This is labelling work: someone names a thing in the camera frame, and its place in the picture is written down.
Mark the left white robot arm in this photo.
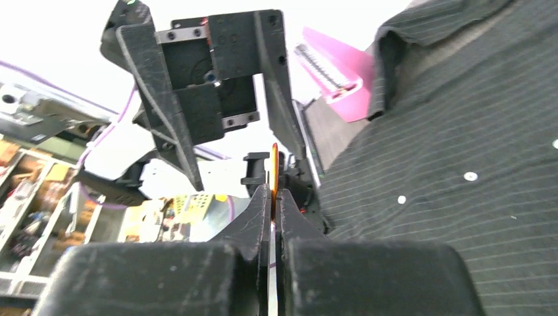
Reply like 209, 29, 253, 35
76, 1, 306, 205

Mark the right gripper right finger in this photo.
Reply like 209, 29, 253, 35
275, 189, 485, 316

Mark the orange round brooch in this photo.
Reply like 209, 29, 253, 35
268, 143, 279, 223

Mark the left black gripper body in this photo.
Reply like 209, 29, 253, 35
155, 11, 267, 145

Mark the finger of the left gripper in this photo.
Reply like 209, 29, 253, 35
254, 10, 306, 159
116, 24, 204, 192

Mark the black pinstriped shirt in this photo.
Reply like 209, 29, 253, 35
320, 1, 557, 315

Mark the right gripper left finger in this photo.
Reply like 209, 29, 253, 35
33, 185, 272, 316

